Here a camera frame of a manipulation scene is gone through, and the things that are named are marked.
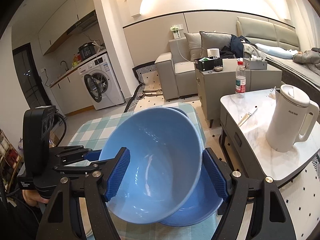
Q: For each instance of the green white checked tablecloth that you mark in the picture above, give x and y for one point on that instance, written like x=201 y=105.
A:
x=100 y=125

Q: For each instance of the beige side cabinet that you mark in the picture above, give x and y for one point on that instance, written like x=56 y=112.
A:
x=217 y=92

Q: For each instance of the white paper roll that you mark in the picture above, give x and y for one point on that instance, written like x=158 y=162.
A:
x=213 y=53

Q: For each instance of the clear plastic water bottle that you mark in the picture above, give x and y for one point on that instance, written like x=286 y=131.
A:
x=240 y=82

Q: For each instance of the white upper cabinets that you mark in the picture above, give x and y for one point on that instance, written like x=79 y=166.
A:
x=62 y=25

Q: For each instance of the black pressure cooker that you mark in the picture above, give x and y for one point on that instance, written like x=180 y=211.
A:
x=87 y=51

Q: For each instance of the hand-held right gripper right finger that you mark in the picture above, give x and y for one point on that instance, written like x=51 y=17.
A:
x=215 y=175

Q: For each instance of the light grey cushion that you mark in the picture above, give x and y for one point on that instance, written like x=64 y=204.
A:
x=193 y=46

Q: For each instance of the grey piped cushion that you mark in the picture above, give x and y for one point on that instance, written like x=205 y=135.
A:
x=215 y=42

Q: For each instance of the curved kitchen faucet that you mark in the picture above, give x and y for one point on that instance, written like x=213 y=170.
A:
x=65 y=65

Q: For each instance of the black storage box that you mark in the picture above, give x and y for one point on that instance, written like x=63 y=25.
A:
x=205 y=65

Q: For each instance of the white lower kitchen cabinet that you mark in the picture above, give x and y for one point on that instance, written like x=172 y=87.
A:
x=72 y=92

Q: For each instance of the person's left hand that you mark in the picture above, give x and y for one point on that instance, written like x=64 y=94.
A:
x=35 y=197

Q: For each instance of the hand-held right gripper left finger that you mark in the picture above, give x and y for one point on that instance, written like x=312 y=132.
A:
x=117 y=175

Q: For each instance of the steel range hood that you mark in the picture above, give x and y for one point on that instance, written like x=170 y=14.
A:
x=82 y=23

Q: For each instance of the green white wall holder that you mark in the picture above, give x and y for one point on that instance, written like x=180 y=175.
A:
x=175 y=32

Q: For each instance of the shoe rack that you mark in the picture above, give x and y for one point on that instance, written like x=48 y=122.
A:
x=10 y=160

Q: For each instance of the marble top coffee table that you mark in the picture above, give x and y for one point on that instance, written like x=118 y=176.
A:
x=252 y=130

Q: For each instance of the dark glass door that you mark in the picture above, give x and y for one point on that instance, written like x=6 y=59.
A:
x=30 y=80

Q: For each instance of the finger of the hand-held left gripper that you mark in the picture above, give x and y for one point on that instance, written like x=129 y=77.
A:
x=72 y=152
x=85 y=168

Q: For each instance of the white power strip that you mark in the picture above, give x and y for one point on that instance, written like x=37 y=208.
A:
x=152 y=93

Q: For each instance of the grey sofa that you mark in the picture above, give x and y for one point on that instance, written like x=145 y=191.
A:
x=167 y=80

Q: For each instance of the bed with padded headboard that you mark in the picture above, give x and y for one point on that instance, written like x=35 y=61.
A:
x=270 y=30

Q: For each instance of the white open box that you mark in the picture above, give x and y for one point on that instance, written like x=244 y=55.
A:
x=255 y=65

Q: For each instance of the dark blue jacket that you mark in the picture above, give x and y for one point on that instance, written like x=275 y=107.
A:
x=237 y=46

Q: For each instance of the grey duvet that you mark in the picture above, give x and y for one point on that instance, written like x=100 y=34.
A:
x=308 y=57

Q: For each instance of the white washing machine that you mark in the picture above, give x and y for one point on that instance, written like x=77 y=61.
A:
x=110 y=90

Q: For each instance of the white electric kettle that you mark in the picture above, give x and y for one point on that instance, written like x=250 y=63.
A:
x=287 y=120

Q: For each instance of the blue bowl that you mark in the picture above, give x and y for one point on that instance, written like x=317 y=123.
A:
x=197 y=205
x=155 y=160

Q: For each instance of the small knife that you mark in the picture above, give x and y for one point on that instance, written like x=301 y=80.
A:
x=243 y=120

